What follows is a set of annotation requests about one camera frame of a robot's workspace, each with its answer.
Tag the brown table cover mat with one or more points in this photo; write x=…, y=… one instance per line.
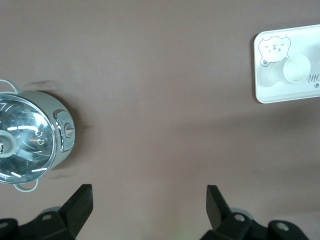
x=150, y=100

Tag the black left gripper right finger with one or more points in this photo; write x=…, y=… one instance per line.
x=217, y=207

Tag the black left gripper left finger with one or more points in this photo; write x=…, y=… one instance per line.
x=75, y=212

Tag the glass pot lid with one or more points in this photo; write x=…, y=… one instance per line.
x=27, y=130

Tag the green electric cooking pot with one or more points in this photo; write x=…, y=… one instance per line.
x=58, y=107

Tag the cream bear print tray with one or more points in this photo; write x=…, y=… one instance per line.
x=280, y=92

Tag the white IKEA cup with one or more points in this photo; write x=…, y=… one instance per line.
x=296, y=68

